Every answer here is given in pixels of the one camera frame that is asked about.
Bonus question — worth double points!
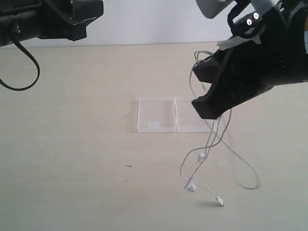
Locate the clear plastic hinged case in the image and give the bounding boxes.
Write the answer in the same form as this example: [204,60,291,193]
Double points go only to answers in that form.
[137,96,213,133]

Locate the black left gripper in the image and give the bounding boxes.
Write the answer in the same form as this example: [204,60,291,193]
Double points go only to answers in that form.
[39,0,104,41]

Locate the white wired earphones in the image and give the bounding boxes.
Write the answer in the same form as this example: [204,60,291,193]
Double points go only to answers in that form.
[179,50,260,207]

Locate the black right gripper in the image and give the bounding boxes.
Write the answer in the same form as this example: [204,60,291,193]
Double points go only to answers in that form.
[192,0,308,119]

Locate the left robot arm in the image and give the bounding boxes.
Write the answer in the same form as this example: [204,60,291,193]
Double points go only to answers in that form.
[0,0,104,47]

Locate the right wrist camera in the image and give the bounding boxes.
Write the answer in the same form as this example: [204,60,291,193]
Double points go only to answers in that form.
[196,0,233,19]

